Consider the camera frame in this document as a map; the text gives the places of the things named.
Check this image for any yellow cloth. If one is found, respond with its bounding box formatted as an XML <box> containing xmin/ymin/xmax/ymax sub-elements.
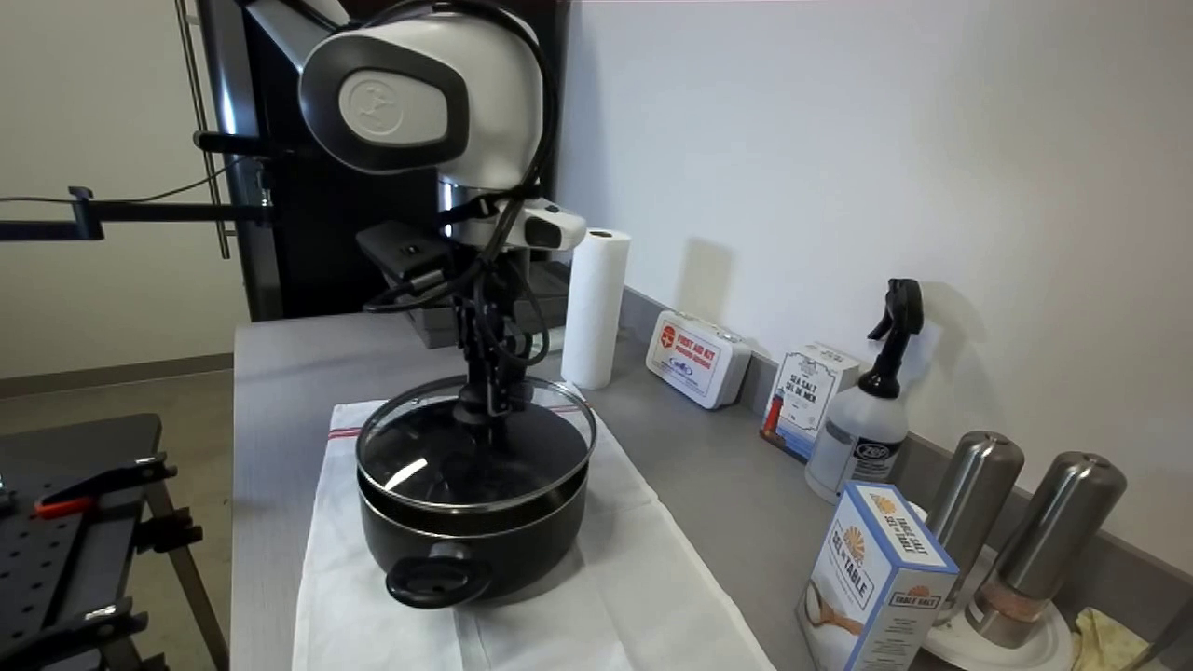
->
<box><xmin>1071</xmin><ymin>603</ymin><xmax>1178</xmax><ymax>671</ymax></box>

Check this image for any black perforated work table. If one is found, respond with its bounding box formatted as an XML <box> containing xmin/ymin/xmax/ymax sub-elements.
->
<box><xmin>0</xmin><ymin>409</ymin><xmax>233</xmax><ymax>671</ymax></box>

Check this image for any stainless steel grinder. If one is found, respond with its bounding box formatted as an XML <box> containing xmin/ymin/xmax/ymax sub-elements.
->
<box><xmin>964</xmin><ymin>446</ymin><xmax>1134</xmax><ymax>651</ymax></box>
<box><xmin>927</xmin><ymin>429</ymin><xmax>1028</xmax><ymax>589</ymax></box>

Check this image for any white towel with red stripes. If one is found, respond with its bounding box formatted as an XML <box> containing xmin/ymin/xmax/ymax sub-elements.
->
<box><xmin>286</xmin><ymin>397</ymin><xmax>776</xmax><ymax>671</ymax></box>

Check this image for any red handled clamp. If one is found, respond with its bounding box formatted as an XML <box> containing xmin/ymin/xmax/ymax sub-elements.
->
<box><xmin>25</xmin><ymin>450</ymin><xmax>179</xmax><ymax>525</ymax></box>

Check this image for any black cooking pot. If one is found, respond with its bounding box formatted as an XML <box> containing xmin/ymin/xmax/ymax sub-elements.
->
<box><xmin>355</xmin><ymin>414</ymin><xmax>595</xmax><ymax>617</ymax></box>

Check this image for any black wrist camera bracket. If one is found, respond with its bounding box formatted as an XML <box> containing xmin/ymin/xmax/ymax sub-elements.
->
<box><xmin>355</xmin><ymin>193</ymin><xmax>588</xmax><ymax>306</ymax></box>

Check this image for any flat white box red print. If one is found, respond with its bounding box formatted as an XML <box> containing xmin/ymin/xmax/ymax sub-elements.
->
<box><xmin>642</xmin><ymin>306</ymin><xmax>755</xmax><ymax>414</ymax></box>

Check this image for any black bar clamp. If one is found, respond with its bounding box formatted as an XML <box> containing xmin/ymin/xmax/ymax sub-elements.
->
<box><xmin>0</xmin><ymin>598</ymin><xmax>156</xmax><ymax>671</ymax></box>

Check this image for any glass lid with black knob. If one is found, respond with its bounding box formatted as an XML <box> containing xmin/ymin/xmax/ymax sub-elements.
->
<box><xmin>349</xmin><ymin>372</ymin><xmax>604</xmax><ymax>521</ymax></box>

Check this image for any white spray bottle black trigger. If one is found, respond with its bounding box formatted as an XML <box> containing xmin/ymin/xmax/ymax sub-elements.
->
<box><xmin>800</xmin><ymin>276</ymin><xmax>927</xmax><ymax>507</ymax></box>

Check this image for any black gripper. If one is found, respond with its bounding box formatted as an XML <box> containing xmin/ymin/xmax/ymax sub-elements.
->
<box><xmin>446</xmin><ymin>250</ymin><xmax>540</xmax><ymax>435</ymax></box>

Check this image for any blue and white carton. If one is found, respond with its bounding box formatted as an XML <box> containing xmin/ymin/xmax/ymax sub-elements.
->
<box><xmin>799</xmin><ymin>476</ymin><xmax>962</xmax><ymax>671</ymax></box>

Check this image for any white carton with red figure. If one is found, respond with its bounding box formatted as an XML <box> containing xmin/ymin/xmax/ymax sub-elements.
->
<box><xmin>755</xmin><ymin>341</ymin><xmax>867</xmax><ymax>468</ymax></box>

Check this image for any white paper towel roll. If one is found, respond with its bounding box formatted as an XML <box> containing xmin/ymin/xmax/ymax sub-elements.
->
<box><xmin>554</xmin><ymin>223</ymin><xmax>635</xmax><ymax>397</ymax></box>

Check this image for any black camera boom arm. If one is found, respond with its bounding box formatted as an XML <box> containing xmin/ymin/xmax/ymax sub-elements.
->
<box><xmin>0</xmin><ymin>182</ymin><xmax>272</xmax><ymax>245</ymax></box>

